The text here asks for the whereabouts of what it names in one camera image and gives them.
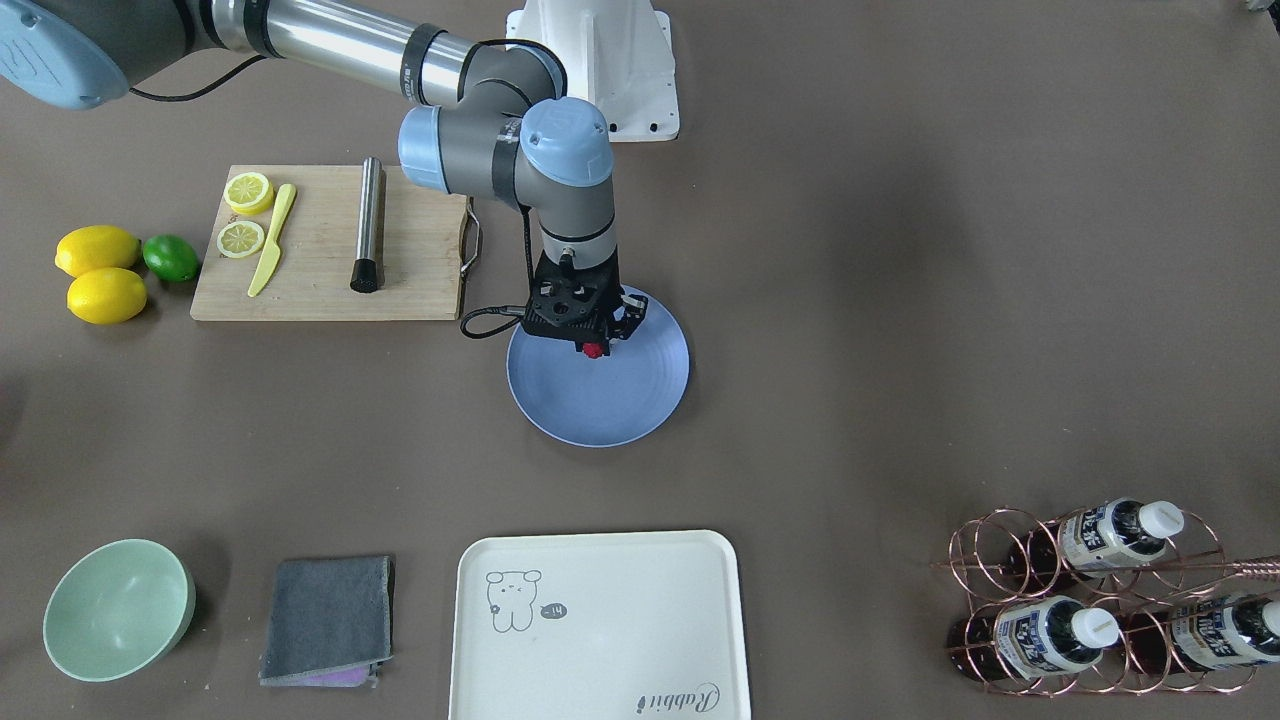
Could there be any grey folded cloth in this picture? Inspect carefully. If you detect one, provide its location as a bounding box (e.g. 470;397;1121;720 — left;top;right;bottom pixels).
259;555;394;688

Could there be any green lime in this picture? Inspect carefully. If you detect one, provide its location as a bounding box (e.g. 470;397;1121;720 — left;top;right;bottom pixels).
141;234;201;283

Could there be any blue plate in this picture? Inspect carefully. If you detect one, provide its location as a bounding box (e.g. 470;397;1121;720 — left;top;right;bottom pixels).
506;297;691;448

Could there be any wooden cutting board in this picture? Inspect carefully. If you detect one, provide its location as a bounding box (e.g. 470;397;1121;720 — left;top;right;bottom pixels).
189;164;466;322

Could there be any yellow plastic knife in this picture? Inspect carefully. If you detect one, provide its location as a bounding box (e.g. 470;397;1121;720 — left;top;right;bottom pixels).
247;183;297;297

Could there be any white pillar base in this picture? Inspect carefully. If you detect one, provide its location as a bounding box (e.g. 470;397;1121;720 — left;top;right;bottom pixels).
506;1;681;142

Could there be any yellow lemon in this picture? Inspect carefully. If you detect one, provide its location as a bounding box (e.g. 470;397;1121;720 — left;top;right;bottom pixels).
54;224;141;278
67;266;148;325

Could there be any lemon slice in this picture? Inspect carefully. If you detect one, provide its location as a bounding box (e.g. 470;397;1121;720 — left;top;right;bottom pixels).
221;170;275;217
215;220;266;259

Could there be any dark drink bottle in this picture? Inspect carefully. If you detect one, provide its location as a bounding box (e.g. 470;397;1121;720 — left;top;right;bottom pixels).
1005;498;1185;593
1121;592;1279;675
945;594;1121;683

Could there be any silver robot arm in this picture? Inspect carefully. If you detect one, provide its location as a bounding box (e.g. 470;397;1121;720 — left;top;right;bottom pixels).
1;1;649;357

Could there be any steel muddler black tip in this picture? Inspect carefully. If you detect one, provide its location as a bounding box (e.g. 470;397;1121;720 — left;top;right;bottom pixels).
349;156;387;293

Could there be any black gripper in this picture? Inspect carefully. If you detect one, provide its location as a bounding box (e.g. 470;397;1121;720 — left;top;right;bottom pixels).
520;252;649;357

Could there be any copper wire bottle rack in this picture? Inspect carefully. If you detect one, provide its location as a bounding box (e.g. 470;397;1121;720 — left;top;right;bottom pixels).
931;506;1277;698

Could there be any green bowl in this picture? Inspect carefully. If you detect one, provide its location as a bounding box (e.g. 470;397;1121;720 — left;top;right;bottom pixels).
42;539;196;683

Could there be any cream rectangular tray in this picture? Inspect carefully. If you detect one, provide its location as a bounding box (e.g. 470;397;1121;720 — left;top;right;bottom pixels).
449;529;753;719

